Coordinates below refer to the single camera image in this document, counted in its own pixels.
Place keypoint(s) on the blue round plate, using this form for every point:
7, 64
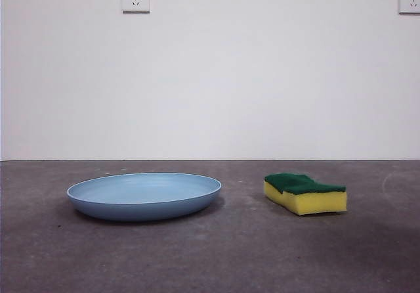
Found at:
144, 204

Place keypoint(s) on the yellow sponge green scouring pad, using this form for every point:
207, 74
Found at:
315, 202

